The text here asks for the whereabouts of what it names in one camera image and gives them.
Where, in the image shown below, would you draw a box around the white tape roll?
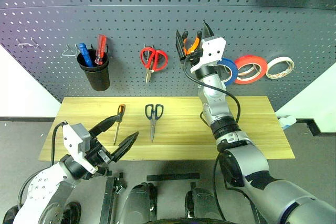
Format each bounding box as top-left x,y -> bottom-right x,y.
265,56 -> 296,81

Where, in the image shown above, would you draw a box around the grey metal pegboard wall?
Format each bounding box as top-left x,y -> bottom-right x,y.
0,0 -> 336,112

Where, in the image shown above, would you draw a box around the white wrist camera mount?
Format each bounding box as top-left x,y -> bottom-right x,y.
62,123 -> 97,174
189,36 -> 227,74

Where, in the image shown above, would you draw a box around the red handled screwdriver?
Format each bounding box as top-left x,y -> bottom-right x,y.
94,34 -> 109,66

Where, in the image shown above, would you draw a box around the orange handled needle-nose pliers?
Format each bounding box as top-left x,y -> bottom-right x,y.
182,30 -> 203,57

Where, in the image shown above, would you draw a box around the silver pegboard hook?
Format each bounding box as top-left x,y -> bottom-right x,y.
16,37 -> 40,49
61,43 -> 80,57

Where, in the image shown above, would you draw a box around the red tape roll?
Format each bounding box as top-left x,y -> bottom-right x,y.
233,55 -> 268,86

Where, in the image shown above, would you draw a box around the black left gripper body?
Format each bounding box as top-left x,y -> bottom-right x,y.
85,138 -> 117,173

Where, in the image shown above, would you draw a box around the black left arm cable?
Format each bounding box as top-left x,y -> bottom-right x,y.
17,121 -> 69,209

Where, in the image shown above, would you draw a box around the red handled scissors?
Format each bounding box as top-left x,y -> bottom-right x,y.
139,46 -> 169,84

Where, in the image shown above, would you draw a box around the black handled scissors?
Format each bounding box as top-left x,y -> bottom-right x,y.
144,104 -> 164,144

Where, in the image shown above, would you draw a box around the orange black handled screwdriver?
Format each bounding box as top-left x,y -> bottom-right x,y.
113,103 -> 126,146

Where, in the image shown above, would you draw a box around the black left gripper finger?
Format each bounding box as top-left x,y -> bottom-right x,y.
89,115 -> 118,140
111,131 -> 140,163

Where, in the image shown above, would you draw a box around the dark grey rounded shape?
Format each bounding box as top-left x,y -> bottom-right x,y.
125,182 -> 159,221
184,182 -> 219,220

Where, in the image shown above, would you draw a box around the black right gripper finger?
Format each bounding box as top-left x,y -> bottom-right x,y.
201,19 -> 214,41
175,29 -> 186,65

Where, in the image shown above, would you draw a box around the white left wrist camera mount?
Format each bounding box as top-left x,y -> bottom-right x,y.
62,123 -> 97,174

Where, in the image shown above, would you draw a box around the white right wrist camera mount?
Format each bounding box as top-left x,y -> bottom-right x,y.
189,36 -> 227,74

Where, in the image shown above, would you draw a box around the blue tape roll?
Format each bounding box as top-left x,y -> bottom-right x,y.
217,58 -> 239,87

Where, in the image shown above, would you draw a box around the black plastic cup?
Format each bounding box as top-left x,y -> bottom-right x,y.
76,49 -> 111,92

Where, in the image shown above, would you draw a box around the black metal frame bracket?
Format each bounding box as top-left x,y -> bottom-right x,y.
100,172 -> 127,224

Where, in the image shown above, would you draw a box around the blue handled screwdriver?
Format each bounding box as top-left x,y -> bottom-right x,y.
78,42 -> 95,68

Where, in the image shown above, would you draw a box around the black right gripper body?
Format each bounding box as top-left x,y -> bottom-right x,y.
183,47 -> 205,69

